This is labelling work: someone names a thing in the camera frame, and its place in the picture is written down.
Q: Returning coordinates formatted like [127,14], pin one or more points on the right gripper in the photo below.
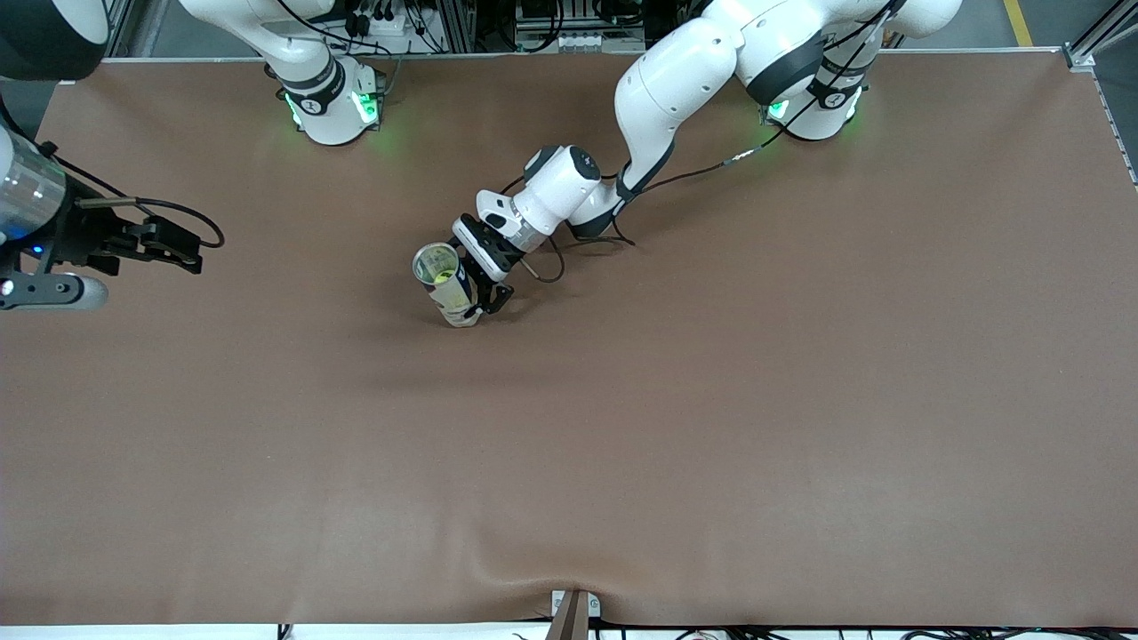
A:
[82,236]

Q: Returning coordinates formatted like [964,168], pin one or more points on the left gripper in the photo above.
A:
[500,252]

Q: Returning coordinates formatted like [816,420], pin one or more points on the blue white tennis ball can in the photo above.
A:
[449,298]

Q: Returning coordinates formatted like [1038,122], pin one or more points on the tennis ball with black cross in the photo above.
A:
[442,277]

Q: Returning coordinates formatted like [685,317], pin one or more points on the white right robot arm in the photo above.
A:
[329,107]

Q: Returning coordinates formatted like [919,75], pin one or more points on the brown table mat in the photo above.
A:
[569,444]

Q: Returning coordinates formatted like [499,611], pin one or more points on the white connector block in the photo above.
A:
[582,40]

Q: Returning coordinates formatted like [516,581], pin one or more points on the white power strip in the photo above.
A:
[382,22]

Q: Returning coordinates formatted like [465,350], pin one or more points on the metal table edge clamp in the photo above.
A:
[573,613]

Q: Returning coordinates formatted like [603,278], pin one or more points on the aluminium table corner bracket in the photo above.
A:
[1077,58]

